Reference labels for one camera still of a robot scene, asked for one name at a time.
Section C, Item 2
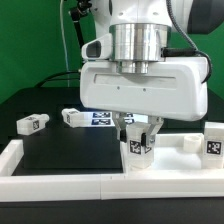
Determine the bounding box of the white sheet with markers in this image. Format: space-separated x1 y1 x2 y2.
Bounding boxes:
81 111 148 127

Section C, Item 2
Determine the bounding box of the white thin cable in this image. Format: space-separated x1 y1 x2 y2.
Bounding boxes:
59 0 71 88

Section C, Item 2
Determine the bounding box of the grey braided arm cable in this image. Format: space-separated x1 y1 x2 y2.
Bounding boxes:
165 0 213 84

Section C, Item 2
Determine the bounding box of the white U-shaped fence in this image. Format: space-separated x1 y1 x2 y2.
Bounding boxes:
0 140 224 202

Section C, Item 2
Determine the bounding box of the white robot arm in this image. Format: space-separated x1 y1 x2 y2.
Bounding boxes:
70 0 224 147

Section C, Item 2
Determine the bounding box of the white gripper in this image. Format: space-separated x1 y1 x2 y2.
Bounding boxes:
80 34 208 147

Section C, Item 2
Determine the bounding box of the white square table top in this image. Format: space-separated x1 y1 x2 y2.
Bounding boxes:
119 133 224 174

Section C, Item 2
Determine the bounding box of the black cable bundle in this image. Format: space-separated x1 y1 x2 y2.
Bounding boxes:
34 6 84 89

